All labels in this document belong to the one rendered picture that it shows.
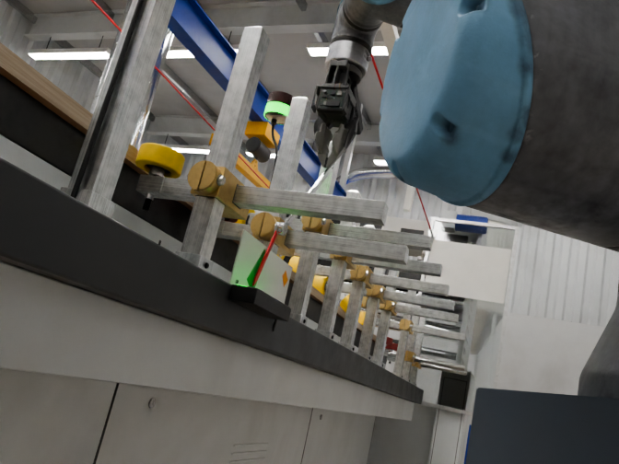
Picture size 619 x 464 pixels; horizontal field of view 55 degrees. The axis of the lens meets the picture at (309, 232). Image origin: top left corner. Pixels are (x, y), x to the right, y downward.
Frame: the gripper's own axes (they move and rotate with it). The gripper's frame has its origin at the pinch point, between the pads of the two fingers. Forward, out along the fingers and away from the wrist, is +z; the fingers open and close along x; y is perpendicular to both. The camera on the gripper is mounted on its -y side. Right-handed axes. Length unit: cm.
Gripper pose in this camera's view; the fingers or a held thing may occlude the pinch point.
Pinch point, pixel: (327, 163)
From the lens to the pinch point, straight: 121.6
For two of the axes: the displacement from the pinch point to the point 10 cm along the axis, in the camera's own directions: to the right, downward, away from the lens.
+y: -2.9, -3.1, -9.1
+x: 9.3, 1.3, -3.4
